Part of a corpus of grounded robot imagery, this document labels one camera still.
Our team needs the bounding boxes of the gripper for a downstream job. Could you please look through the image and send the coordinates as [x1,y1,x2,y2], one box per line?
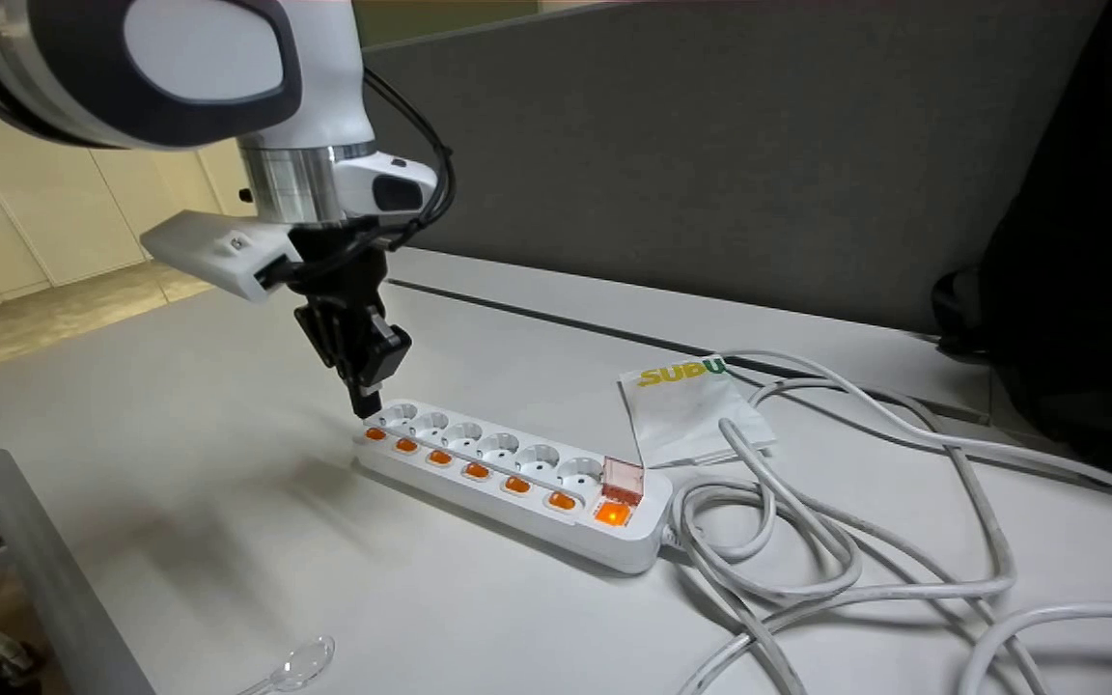
[284,218,413,420]

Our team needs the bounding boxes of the white power strip orange switches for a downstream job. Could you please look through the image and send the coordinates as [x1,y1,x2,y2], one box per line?
[354,398,676,576]

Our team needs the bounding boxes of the clear plastic spoon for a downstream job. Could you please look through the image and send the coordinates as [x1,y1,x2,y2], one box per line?
[236,634,337,695]

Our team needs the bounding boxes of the white paper napkin packet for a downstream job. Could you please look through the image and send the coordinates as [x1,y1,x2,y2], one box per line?
[618,356,778,470]

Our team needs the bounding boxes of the beige cabinet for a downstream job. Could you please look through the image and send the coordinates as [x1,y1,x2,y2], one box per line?
[0,85,260,322]

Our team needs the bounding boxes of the grey partition panel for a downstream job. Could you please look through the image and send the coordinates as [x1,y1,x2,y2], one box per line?
[361,0,1109,335]

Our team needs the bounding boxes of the black bag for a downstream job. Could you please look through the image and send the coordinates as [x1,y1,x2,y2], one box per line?
[931,0,1112,481]

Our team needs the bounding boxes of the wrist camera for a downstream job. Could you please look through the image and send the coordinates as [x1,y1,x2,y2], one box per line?
[139,209,305,303]

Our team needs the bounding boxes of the white cable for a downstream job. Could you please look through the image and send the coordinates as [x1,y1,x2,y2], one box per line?
[956,601,1112,695]
[669,348,1112,695]

